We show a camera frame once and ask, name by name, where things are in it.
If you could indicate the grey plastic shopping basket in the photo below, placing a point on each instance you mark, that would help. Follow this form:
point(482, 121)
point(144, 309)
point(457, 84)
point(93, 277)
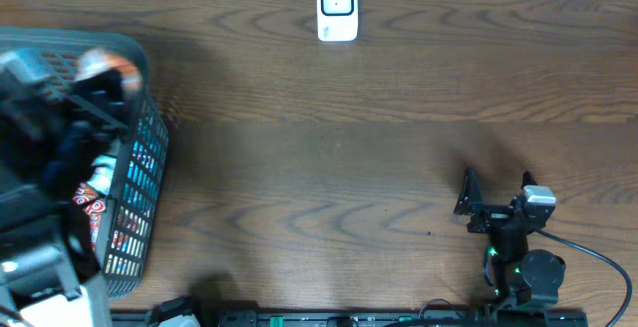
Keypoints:
point(127, 225)

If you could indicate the small orange snack box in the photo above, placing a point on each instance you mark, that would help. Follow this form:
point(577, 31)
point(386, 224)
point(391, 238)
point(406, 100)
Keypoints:
point(99, 60)

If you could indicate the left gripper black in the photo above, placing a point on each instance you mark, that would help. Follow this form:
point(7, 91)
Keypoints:
point(74, 112)

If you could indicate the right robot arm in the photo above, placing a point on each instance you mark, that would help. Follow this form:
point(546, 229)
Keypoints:
point(523, 279)

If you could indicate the red Top chocolate bar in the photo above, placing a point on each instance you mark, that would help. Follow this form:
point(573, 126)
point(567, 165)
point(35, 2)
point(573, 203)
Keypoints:
point(94, 206)

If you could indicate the white barcode scanner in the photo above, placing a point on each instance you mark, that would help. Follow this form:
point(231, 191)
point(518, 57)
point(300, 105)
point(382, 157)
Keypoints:
point(337, 20)

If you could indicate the mint white snack packet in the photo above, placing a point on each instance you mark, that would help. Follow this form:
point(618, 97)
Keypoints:
point(103, 175)

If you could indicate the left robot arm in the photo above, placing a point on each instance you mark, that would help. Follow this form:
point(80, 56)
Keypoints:
point(80, 182)

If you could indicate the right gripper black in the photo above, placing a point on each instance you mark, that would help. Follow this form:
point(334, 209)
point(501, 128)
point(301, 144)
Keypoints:
point(490, 215)

